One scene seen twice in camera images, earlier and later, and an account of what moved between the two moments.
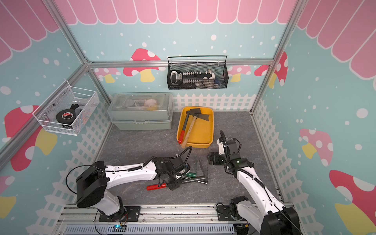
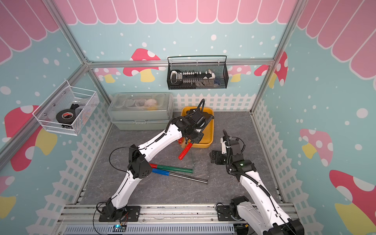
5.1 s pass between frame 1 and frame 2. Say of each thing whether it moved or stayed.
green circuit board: stayed
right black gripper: stayed
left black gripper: moved
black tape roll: stayed
